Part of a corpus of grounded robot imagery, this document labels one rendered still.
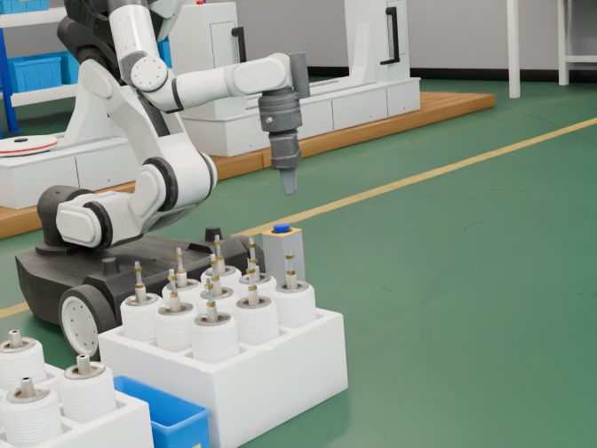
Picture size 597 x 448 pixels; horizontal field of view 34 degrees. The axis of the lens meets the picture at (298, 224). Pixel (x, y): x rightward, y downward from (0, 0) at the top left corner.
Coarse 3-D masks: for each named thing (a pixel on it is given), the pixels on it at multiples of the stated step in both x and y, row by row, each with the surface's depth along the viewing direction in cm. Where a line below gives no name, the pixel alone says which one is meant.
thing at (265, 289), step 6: (270, 282) 224; (240, 288) 224; (246, 288) 223; (258, 288) 222; (264, 288) 223; (270, 288) 224; (240, 294) 224; (246, 294) 223; (264, 294) 223; (270, 294) 224
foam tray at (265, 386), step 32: (320, 320) 217; (128, 352) 213; (160, 352) 206; (192, 352) 206; (256, 352) 202; (288, 352) 209; (320, 352) 216; (160, 384) 207; (192, 384) 199; (224, 384) 196; (256, 384) 203; (288, 384) 210; (320, 384) 217; (224, 416) 197; (256, 416) 204; (288, 416) 211
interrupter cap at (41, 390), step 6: (36, 384) 176; (42, 384) 175; (12, 390) 174; (18, 390) 174; (36, 390) 174; (42, 390) 173; (48, 390) 172; (6, 396) 171; (12, 396) 171; (18, 396) 172; (30, 396) 171; (36, 396) 170; (42, 396) 170; (12, 402) 169; (18, 402) 169; (24, 402) 169; (30, 402) 169
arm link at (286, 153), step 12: (264, 120) 207; (276, 120) 205; (288, 120) 205; (300, 120) 208; (276, 132) 207; (288, 132) 208; (276, 144) 206; (288, 144) 206; (276, 156) 207; (288, 156) 206; (300, 156) 214; (276, 168) 206; (288, 168) 206
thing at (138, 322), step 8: (152, 304) 215; (160, 304) 217; (128, 312) 215; (136, 312) 214; (144, 312) 214; (152, 312) 215; (128, 320) 215; (136, 320) 215; (144, 320) 215; (152, 320) 215; (128, 328) 216; (136, 328) 215; (144, 328) 215; (152, 328) 216; (128, 336) 217; (136, 336) 216; (144, 336) 215; (152, 336) 216
